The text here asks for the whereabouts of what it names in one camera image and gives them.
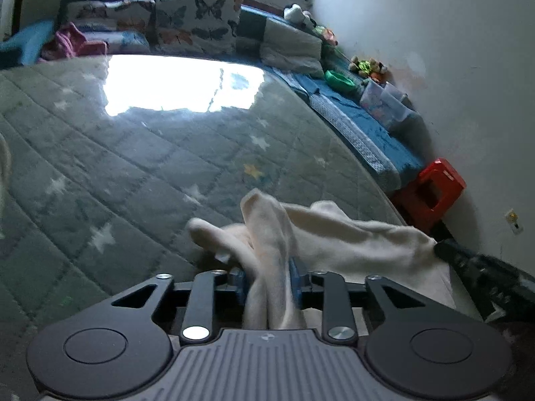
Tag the blue patterned sofa blanket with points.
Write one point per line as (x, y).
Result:
(355, 121)

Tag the grey star quilted table cover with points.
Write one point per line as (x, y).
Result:
(146, 167)

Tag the pink cloth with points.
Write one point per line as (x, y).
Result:
(71, 41)

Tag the grey pillow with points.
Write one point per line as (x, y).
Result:
(292, 46)

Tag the green bowl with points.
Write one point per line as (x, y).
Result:
(340, 79)

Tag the brown and green plush toys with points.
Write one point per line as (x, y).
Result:
(368, 67)

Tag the cream long-sleeved top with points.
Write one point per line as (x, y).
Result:
(355, 242)

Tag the red plastic stool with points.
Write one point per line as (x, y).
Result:
(443, 175)

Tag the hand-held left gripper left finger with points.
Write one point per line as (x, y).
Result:
(239, 286)

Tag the panda plush toy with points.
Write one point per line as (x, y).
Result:
(294, 12)

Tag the white wall socket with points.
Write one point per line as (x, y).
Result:
(514, 223)

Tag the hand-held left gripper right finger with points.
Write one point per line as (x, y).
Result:
(294, 280)

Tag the large butterfly print pillow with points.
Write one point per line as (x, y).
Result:
(196, 21)

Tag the pink and green toy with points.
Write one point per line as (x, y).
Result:
(326, 33)

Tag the blue sofa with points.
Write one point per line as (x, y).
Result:
(250, 21)

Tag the clear plastic storage box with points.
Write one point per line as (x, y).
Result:
(384, 104)

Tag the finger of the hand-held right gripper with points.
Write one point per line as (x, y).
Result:
(449, 252)

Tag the small butterfly print pillow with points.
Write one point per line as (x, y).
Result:
(108, 12)

